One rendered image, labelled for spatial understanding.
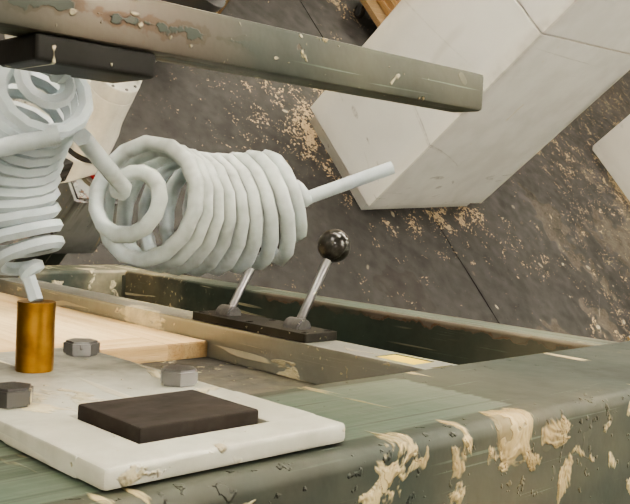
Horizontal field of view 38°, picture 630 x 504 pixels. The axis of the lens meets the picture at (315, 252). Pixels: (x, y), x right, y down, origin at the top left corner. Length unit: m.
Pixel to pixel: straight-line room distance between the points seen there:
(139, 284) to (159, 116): 1.99
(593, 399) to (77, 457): 0.26
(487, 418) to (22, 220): 0.21
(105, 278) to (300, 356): 0.75
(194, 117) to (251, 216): 3.24
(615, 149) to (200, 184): 5.83
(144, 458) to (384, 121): 3.57
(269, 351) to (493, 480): 0.63
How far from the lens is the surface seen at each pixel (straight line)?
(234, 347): 1.04
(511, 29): 3.51
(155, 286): 1.60
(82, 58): 0.34
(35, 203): 0.40
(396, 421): 0.38
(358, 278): 3.63
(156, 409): 0.33
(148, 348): 1.03
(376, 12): 5.10
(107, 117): 1.34
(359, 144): 3.90
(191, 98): 3.76
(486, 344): 1.10
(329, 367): 0.93
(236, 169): 0.45
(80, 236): 1.81
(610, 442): 0.48
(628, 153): 6.17
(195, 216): 0.42
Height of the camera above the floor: 2.09
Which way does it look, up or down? 36 degrees down
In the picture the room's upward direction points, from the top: 45 degrees clockwise
